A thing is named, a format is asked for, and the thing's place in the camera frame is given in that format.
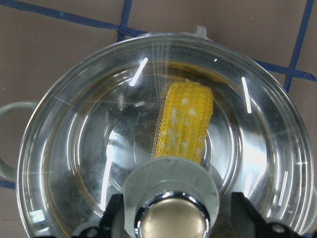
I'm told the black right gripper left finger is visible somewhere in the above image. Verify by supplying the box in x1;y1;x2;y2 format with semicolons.
71;193;124;238

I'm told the yellow corn cob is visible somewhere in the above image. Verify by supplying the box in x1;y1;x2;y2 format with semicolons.
153;79;214;164

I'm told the glass pot lid with knob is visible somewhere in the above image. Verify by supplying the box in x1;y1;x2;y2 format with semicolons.
17;33;311;238

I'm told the stainless steel cooking pot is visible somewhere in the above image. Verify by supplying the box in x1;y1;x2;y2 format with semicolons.
0;25;317;238

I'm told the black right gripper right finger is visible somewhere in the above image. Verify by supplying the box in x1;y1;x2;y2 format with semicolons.
230;192;301;238

